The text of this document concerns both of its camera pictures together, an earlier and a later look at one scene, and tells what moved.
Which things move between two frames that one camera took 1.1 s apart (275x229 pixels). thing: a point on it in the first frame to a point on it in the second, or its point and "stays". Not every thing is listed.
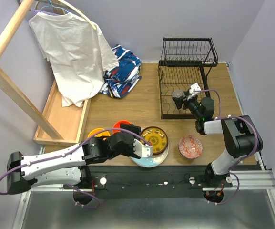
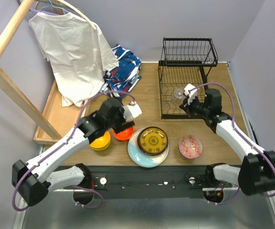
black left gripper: (129, 128) to (123, 126)
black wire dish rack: (187, 61) stays
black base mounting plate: (147, 182) stays
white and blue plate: (151, 161) stays
